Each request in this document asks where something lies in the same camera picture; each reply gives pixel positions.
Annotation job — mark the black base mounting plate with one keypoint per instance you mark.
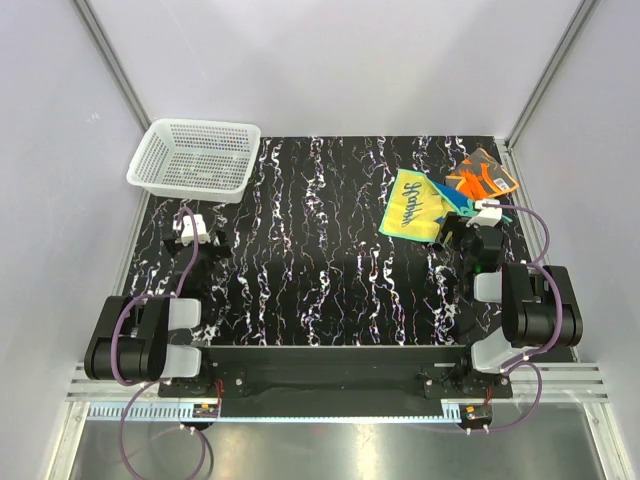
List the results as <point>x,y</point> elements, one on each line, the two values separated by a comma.
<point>333,356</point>

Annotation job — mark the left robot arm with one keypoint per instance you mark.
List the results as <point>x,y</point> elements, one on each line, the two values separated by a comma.
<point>130,343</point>

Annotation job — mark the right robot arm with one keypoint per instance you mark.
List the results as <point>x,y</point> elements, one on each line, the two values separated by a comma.
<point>539,309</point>

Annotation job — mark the white perforated plastic basket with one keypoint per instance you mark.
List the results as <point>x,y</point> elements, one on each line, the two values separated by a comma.
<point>195,159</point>

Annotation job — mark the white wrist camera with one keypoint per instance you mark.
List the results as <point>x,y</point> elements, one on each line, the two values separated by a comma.
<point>488,213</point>
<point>191,228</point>

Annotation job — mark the left small connector board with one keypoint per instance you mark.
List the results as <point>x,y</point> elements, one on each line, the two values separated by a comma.
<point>206,410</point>

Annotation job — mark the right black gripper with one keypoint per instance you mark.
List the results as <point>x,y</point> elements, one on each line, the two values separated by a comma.
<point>454,223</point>

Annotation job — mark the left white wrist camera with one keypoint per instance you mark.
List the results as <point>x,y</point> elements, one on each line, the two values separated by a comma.
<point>191,228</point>

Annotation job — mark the orange grey towel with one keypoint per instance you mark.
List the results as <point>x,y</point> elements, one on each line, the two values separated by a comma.
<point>480,176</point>

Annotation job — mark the small connector board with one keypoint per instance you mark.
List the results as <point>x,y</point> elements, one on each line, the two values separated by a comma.
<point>206,410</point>
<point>478,412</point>

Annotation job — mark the right small connector board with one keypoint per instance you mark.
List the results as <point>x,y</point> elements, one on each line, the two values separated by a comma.
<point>478,412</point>

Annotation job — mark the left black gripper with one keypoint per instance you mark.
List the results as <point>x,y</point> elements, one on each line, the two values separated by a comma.
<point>219,251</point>

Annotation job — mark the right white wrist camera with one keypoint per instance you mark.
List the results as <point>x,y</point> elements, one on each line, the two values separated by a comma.
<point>488,213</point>

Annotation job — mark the yellow blue crocodile towel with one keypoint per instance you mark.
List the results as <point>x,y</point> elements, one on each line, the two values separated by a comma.
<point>417,206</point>

